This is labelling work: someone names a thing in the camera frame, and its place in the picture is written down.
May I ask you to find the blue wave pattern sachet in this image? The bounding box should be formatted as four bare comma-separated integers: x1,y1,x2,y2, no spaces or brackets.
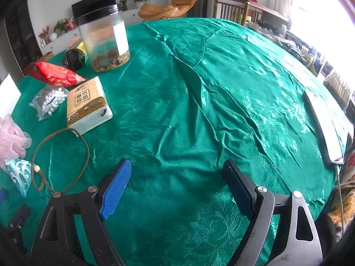
5,127,91,199

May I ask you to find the pink mesh bath sponge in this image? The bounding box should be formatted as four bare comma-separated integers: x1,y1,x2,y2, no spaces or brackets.
0,114,32,170

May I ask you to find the tan tissue pack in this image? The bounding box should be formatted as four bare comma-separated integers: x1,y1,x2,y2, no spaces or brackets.
66,76,113,135

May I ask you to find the red snack bag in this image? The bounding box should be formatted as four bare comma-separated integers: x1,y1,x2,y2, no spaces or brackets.
23,61,86,87

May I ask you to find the black garbage bag roll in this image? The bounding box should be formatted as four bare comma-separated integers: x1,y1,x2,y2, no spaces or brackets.
62,48,87,71

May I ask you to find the white cardboard box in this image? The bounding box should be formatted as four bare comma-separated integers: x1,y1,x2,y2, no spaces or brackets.
0,74,21,118

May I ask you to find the green satin tablecloth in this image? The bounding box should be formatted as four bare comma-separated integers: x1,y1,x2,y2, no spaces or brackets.
12,18,352,265

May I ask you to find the black smartphone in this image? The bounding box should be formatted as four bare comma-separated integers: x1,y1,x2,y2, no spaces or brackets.
303,90,345,166

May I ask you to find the brown cardboard box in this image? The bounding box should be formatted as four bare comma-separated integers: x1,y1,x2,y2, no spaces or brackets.
35,51,54,63

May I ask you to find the orange book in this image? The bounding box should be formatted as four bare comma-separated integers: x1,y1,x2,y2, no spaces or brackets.
66,36,82,51

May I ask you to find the black display cabinet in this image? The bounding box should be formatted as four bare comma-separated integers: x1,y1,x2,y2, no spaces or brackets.
5,0,42,70

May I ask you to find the red flower vase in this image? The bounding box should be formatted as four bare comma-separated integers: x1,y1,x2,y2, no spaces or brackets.
38,25,50,47

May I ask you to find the clear jar black lid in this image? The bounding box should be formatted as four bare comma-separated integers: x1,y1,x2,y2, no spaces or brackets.
76,4,130,73

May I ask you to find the white tv cabinet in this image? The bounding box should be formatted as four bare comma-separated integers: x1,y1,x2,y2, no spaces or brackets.
40,8,145,56

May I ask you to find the wooden railing bench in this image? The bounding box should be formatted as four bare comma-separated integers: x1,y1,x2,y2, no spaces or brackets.
214,0,292,30

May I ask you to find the small potted plant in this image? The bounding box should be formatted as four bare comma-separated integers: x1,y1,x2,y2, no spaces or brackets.
119,0,128,12

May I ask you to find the black television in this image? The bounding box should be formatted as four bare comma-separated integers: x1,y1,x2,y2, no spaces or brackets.
72,0,116,19

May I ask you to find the orange lounge chair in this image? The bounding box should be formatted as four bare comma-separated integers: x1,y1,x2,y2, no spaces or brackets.
138,0,198,22

